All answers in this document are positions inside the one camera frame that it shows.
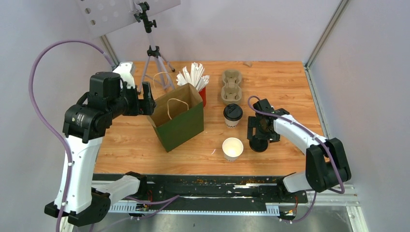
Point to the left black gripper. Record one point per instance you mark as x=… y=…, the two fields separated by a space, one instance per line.
x=146 y=106

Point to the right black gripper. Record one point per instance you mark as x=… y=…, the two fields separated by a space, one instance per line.
x=253 y=122

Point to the black plastic cup lid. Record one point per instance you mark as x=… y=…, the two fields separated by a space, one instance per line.
x=259 y=145

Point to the white paper cup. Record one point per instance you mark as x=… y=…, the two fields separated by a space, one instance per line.
x=232 y=148
x=231 y=123

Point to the green paper bag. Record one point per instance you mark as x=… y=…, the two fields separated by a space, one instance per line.
x=178 y=116

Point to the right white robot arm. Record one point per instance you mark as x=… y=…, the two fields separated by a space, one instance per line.
x=326 y=168

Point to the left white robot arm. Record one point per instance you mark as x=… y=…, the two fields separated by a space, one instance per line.
x=85 y=124

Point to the cardboard cup carrier tray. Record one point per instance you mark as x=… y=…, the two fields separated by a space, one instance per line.
x=231 y=91

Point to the white wrapped straws bundle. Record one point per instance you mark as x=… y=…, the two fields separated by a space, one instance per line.
x=195 y=76

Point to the red straw holder cup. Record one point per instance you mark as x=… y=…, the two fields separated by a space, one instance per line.
x=203 y=96

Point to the white perforated panel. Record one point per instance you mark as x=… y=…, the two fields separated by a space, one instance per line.
x=105 y=16

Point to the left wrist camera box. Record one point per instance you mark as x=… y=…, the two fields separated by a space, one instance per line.
x=126 y=71

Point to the silver camera tripod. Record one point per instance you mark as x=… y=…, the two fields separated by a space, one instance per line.
x=153 y=54

